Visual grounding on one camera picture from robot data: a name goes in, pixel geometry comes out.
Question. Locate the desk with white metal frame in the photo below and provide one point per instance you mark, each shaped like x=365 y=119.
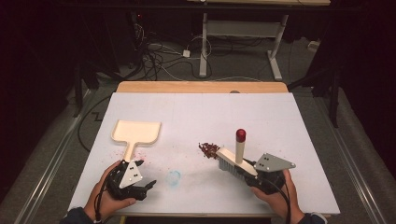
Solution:
x=243 y=28

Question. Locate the person's left hand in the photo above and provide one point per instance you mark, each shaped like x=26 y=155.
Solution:
x=102 y=205

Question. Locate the pile of red-brown debris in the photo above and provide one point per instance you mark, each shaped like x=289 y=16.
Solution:
x=208 y=149

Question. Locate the white power strip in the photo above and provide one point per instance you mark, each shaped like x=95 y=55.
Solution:
x=313 y=46

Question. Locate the wooden table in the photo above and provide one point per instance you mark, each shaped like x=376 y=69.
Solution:
x=186 y=87

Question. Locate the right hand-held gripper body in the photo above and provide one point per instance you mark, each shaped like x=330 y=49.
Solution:
x=274 y=163

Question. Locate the person's right hand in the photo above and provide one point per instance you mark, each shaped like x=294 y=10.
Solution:
x=280 y=202

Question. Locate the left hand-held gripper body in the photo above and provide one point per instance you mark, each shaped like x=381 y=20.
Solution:
x=130 y=175

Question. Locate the white power adapter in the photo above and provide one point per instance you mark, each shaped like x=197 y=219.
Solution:
x=186 y=53

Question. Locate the black metal stand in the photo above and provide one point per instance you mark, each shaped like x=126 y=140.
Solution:
x=334 y=102
x=77 y=93

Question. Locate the metal floor rail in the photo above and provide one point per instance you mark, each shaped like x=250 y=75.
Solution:
x=358 y=174
x=48 y=174

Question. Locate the cream plastic dustpan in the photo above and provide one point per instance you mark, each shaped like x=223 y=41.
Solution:
x=137 y=132

